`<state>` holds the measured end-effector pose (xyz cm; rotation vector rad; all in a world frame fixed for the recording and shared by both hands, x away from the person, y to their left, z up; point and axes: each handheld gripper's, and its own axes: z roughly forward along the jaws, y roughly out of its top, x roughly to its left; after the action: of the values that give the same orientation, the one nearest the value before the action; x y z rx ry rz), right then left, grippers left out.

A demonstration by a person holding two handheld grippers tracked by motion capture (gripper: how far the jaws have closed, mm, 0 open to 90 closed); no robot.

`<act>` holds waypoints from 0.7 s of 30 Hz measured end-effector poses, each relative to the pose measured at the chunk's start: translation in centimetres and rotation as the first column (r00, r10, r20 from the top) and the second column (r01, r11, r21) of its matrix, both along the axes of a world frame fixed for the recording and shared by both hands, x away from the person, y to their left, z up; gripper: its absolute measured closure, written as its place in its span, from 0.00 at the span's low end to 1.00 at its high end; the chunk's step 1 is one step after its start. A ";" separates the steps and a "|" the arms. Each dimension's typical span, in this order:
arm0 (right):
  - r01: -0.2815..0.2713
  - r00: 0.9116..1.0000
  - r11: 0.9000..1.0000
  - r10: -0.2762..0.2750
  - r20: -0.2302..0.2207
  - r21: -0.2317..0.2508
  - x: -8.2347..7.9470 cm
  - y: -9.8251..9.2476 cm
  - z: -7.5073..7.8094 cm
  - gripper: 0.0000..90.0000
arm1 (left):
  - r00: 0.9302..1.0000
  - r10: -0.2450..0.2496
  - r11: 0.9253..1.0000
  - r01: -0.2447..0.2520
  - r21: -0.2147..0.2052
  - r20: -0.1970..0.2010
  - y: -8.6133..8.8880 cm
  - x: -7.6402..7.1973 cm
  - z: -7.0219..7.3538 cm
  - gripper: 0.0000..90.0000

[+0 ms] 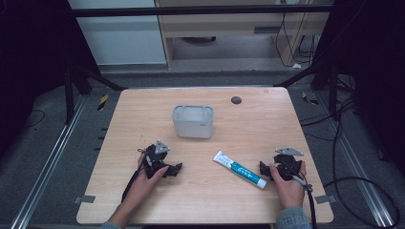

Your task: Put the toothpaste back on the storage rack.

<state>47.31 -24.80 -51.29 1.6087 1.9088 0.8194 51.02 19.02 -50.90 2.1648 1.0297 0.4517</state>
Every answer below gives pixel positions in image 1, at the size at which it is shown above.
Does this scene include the black floor cable loop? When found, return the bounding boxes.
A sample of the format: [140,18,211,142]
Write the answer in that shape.
[298,74,401,229]

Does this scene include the grey plastic basket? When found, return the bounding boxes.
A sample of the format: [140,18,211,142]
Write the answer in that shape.
[171,104,215,139]

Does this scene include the thin black floor cable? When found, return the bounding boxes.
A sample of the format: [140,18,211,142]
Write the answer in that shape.
[22,109,47,129]

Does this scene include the black hanging cables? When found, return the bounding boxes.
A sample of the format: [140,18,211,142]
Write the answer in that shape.
[274,11,319,69]

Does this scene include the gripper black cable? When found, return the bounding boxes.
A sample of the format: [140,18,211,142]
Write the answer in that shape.
[285,161,318,229]
[120,148,151,203]

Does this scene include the yellow and black tape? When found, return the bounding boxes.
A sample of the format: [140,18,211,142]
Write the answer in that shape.
[301,91,320,107]
[96,94,110,112]

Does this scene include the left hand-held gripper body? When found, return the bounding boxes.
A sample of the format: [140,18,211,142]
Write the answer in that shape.
[140,139,171,179]

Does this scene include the person's left hand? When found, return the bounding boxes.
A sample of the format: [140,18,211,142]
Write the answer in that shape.
[128,155,170,206]

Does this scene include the grey tape strip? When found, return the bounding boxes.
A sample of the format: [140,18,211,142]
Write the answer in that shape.
[73,195,96,205]
[314,194,338,205]

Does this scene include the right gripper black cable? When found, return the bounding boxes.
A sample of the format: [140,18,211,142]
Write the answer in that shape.
[285,161,318,229]

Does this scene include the black curtain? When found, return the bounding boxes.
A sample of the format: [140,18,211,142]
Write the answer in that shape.
[0,0,101,160]
[309,0,405,179]

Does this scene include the white and teal toothpaste tube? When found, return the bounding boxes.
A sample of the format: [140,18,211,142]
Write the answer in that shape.
[212,150,268,190]

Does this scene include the black metal stand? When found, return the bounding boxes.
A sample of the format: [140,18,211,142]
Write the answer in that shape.
[62,61,128,126]
[273,61,340,122]

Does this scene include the light wooden desk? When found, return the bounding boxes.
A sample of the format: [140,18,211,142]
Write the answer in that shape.
[154,0,336,70]

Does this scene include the person's right hand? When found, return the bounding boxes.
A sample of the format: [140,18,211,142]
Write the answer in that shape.
[268,160,308,210]

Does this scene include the aluminium floor rail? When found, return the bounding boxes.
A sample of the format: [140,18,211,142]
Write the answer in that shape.
[9,94,88,229]
[314,91,395,229]

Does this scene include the white cabinet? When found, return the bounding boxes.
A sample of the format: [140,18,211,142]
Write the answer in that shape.
[67,0,168,67]

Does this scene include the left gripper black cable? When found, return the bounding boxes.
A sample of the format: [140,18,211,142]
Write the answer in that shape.
[120,148,151,203]

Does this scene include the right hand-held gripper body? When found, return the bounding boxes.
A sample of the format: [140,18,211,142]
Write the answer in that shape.
[273,146,305,182]

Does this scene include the black horizontal bar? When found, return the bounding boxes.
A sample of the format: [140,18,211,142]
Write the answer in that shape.
[70,4,334,18]

